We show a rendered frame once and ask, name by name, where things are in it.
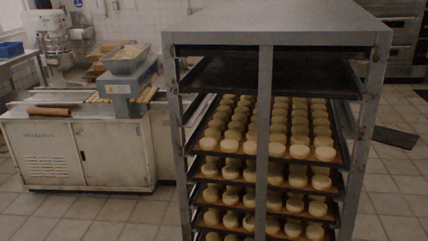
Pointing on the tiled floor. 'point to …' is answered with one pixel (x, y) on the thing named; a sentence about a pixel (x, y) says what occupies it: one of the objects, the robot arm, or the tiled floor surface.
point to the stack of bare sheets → (394, 138)
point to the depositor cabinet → (82, 152)
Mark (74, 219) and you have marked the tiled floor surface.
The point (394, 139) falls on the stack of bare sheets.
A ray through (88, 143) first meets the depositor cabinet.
